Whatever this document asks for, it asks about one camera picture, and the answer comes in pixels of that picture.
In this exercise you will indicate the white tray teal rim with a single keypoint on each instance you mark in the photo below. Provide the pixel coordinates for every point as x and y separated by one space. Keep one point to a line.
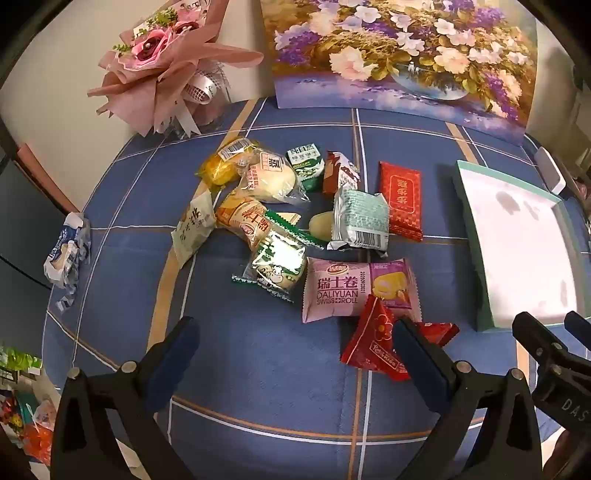
517 249

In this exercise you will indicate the orange white plastic bag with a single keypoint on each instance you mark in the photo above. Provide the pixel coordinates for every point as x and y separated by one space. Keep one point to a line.
34 429

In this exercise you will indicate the brown framed dark furniture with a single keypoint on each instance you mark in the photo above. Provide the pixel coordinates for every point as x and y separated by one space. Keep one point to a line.
27 221

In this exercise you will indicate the green cow print packet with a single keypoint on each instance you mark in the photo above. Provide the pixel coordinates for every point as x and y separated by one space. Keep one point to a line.
277 265

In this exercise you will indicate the blue plaid tablecloth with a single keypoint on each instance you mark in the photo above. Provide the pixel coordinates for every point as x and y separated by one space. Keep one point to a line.
258 392

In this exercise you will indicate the green plastic bag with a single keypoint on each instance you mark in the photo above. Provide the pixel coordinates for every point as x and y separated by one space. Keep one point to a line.
21 362

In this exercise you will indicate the clear packet white bun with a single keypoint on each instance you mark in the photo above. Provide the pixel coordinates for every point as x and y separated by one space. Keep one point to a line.
272 182

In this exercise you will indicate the pink flower bouquet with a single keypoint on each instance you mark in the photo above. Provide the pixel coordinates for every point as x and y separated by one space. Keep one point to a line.
152 60

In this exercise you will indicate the yellow orange roll packet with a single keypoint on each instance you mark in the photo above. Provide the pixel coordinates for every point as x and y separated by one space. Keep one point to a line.
242 219

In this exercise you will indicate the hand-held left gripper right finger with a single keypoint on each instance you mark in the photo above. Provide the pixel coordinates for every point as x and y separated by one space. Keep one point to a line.
422 364

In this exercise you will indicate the yellow jelly cup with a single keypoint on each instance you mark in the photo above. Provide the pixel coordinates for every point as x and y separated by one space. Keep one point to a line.
321 227

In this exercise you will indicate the pink roll cake packet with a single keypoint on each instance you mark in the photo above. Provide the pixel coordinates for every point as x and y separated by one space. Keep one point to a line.
351 288

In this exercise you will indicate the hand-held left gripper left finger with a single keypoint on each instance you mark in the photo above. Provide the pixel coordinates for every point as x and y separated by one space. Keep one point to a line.
178 350

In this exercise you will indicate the red gold rectangular packet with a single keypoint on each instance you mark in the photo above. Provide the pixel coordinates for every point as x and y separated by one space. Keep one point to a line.
402 201

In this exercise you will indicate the green white biscuit packet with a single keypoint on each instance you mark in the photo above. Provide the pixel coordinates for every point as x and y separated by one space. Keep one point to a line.
307 166

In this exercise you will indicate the green white zigzag packet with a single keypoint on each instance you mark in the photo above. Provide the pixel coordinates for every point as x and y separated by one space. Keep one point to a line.
288 226

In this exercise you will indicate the yellow clear snack packet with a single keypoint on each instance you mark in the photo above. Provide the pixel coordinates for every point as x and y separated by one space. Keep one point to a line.
219 168

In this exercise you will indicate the crumpled blue white wrapper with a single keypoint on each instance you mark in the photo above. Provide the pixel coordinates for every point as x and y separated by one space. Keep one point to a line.
67 258

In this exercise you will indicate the flower painting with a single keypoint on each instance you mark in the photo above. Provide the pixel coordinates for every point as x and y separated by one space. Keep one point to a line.
401 55

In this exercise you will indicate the brown red biscuit packet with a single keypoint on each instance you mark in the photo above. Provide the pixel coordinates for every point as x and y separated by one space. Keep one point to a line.
340 175

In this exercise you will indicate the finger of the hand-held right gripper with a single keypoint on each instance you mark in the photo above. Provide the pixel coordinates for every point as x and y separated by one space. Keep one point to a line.
579 330
538 339

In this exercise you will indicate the red flower print packet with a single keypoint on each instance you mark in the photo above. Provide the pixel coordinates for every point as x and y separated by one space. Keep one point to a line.
371 341

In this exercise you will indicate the cream white snack packet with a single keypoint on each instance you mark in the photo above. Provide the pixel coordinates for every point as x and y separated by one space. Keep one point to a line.
191 228

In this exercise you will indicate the pale green silver packet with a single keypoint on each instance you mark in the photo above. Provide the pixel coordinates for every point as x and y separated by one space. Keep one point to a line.
362 217

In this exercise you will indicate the white rectangular box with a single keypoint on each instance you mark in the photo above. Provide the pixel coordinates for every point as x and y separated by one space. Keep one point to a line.
550 168

